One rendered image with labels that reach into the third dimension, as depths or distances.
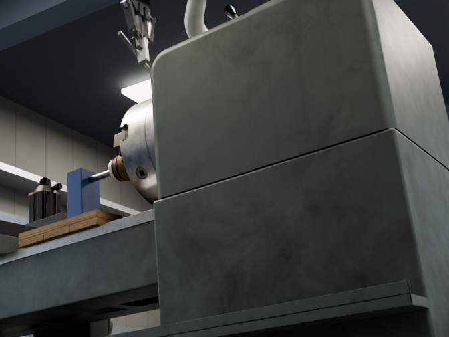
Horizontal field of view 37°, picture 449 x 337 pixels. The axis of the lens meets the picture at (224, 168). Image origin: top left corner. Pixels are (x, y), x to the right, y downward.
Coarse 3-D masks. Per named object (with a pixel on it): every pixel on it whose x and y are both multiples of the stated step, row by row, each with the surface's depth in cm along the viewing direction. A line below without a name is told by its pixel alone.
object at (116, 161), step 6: (120, 156) 194; (114, 162) 195; (120, 162) 193; (114, 168) 194; (120, 168) 193; (114, 174) 195; (120, 174) 193; (126, 174) 193; (120, 180) 196; (126, 180) 195
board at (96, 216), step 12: (84, 216) 176; (96, 216) 174; (108, 216) 177; (120, 216) 181; (48, 228) 183; (60, 228) 180; (72, 228) 177; (84, 228) 175; (24, 240) 187; (36, 240) 184; (48, 240) 183
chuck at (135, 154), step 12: (132, 108) 184; (144, 108) 179; (132, 120) 178; (144, 120) 175; (132, 132) 176; (144, 132) 174; (120, 144) 178; (132, 144) 176; (144, 144) 173; (132, 156) 176; (144, 156) 174; (132, 168) 176; (144, 168) 175; (132, 180) 178; (144, 180) 176; (144, 192) 179; (156, 192) 178
